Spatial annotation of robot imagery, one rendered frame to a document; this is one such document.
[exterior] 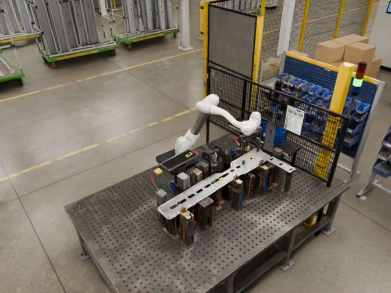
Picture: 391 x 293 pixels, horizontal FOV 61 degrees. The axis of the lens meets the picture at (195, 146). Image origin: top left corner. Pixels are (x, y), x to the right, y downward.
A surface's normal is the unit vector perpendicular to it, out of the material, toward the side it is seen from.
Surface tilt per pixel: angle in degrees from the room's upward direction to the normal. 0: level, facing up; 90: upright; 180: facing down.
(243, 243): 0
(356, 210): 0
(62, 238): 0
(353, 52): 90
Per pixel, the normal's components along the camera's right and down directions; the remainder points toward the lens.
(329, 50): -0.83, 0.32
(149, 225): 0.00, -0.83
